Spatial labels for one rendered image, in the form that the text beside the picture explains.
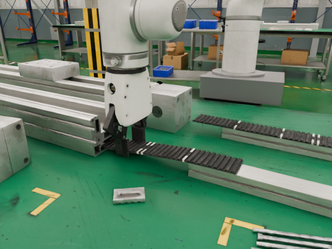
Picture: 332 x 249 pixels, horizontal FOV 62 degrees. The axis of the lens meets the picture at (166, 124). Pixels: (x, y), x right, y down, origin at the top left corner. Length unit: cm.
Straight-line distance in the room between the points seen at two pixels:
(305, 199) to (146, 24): 36
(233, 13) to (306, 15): 709
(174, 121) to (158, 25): 29
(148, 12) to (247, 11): 60
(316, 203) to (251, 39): 66
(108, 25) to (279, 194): 39
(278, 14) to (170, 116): 749
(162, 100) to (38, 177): 32
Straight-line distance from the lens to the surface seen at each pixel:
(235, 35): 101
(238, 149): 63
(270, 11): 809
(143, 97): 54
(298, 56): 536
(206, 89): 98
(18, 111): 74
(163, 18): 44
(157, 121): 70
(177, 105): 67
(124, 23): 48
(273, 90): 94
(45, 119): 67
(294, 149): 65
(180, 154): 52
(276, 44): 812
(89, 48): 398
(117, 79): 50
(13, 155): 58
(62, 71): 93
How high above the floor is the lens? 106
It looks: 22 degrees down
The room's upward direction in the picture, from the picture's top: straight up
